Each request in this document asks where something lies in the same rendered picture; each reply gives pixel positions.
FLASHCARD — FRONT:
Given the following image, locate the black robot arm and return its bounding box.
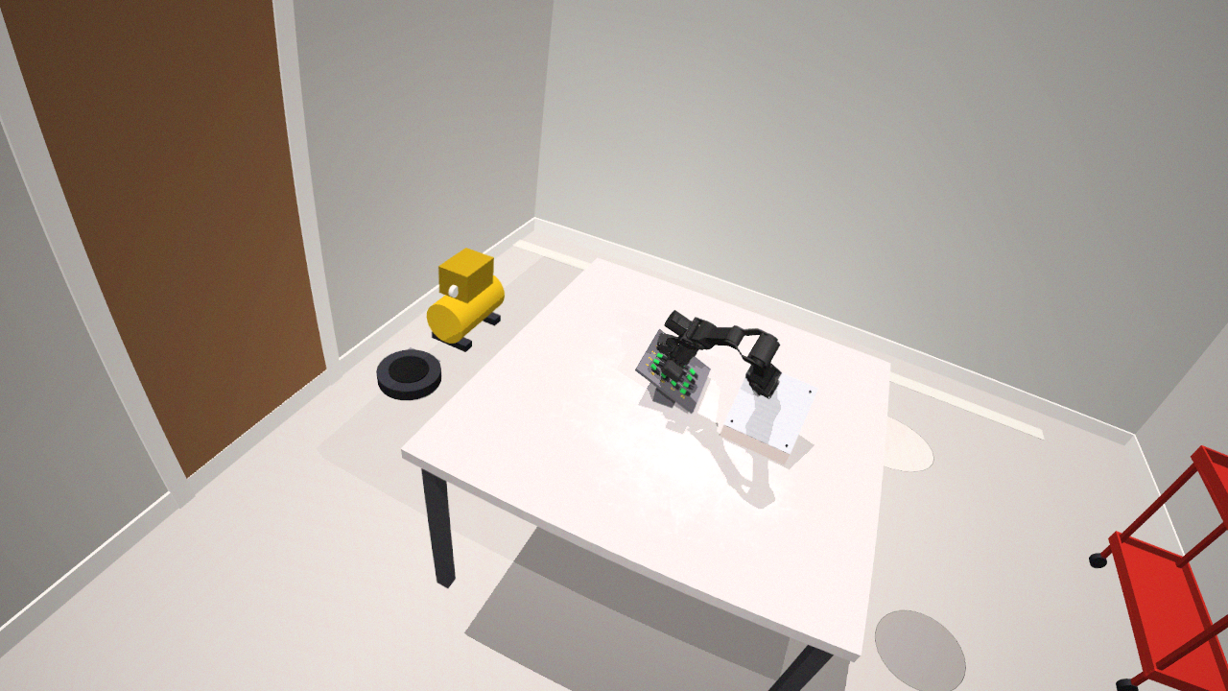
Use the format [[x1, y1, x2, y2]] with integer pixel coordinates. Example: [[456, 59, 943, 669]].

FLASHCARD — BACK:
[[657, 311, 782, 399]]

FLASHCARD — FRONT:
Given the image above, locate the grey switch panel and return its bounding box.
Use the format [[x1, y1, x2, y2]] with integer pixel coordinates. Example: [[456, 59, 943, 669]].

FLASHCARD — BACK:
[[635, 329, 710, 412]]

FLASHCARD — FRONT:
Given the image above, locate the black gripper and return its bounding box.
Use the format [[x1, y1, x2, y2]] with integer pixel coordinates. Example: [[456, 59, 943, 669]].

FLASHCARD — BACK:
[[661, 339, 699, 383]]

